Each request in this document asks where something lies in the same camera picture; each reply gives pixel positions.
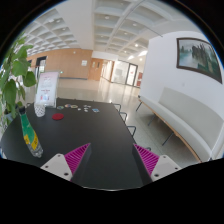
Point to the red round coaster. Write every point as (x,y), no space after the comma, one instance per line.
(57,116)

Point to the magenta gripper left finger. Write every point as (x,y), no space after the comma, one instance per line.
(70,166)

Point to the white long bench sofa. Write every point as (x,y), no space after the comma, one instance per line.
(197,125)

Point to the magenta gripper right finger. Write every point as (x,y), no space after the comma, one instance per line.
(151,166)

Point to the green plastic water bottle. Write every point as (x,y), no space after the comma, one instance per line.
(29,134)

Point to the acrylic sign stand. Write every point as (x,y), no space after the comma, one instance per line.
(47,89)

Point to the black metal chair frame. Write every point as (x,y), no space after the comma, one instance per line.
(117,106)
(123,116)

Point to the framed landscape painting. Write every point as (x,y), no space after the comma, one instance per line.
(198,56)

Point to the clear patterned glass cup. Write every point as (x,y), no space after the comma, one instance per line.
(39,110)

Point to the green round badge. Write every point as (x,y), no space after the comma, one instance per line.
(60,107)

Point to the small blue round badge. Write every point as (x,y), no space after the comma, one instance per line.
(95,110)

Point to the green potted plant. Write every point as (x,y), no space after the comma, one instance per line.
(15,75)

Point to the yellow round badge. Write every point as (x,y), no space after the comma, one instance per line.
(73,106)

